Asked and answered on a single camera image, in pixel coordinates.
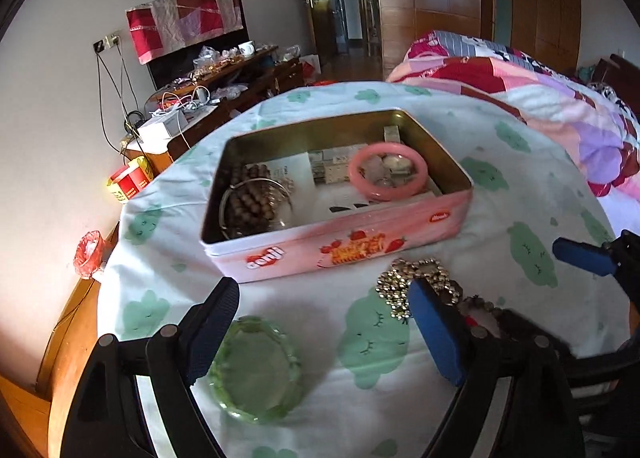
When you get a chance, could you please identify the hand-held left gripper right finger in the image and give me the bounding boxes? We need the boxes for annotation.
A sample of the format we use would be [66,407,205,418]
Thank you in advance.
[407,278,586,458]

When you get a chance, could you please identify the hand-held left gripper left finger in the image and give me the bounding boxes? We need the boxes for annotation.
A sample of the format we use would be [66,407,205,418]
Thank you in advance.
[60,276,241,458]

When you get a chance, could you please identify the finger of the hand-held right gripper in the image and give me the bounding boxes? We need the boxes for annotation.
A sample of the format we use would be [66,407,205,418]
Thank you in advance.
[500,309,640,400]
[552,230,640,319]

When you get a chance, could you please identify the dark bead bracelet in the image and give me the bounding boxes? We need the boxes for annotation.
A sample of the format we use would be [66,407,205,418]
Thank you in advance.
[455,295,506,329]

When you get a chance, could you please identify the gold bead necklace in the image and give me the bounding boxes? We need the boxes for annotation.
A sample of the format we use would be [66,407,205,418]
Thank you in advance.
[375,258,463,323]

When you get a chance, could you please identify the green jade bangle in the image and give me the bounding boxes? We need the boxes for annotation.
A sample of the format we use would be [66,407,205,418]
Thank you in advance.
[209,316,303,425]

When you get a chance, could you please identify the pink tin box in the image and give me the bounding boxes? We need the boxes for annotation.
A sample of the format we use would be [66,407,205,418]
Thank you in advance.
[200,108,474,285]

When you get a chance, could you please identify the brown bead bracelet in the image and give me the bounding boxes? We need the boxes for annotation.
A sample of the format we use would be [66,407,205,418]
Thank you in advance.
[227,163,281,231]

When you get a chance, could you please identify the silver wristwatch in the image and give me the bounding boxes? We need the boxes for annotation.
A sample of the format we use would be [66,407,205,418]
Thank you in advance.
[372,153,418,186]

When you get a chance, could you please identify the pink bangle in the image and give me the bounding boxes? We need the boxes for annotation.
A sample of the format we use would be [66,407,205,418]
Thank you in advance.
[348,143,429,201]

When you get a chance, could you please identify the white green printed tablecloth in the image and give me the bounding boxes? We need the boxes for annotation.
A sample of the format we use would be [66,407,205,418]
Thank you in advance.
[97,80,618,458]

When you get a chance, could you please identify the pink plastic bag bin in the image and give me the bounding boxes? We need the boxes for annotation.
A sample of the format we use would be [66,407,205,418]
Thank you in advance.
[73,230,107,280]

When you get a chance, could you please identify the patchwork quilt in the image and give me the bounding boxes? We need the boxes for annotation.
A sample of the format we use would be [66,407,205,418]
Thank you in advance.
[387,30,640,199]

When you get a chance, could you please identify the red carton box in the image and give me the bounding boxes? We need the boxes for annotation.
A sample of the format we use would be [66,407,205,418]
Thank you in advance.
[107,156,153,202]

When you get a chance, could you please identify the printed paper leaflet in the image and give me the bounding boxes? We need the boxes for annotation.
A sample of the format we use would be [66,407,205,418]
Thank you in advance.
[265,143,443,229]

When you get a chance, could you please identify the wooden headboard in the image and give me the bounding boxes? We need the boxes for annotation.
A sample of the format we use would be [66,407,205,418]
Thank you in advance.
[592,54,640,113]

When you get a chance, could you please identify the white box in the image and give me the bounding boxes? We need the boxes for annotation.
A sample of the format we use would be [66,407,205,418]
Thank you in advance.
[136,110,189,143]

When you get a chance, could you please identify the wooden television cabinet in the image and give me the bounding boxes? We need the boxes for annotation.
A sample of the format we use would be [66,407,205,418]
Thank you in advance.
[122,45,306,179]

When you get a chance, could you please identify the black television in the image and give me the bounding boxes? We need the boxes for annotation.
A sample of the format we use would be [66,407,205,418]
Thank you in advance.
[146,25,249,91]

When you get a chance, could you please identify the white shopping bag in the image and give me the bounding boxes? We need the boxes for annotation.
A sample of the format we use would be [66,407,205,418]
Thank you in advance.
[300,54,323,81]

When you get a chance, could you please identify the wooden wardrobe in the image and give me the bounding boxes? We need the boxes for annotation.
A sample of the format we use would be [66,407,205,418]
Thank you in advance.
[370,0,583,73]

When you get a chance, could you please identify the red pink patchwork cloth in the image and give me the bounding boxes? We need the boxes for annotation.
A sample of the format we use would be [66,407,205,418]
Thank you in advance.
[125,0,241,66]

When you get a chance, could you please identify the hanging power cables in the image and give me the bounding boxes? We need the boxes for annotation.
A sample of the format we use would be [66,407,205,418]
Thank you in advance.
[97,45,146,149]

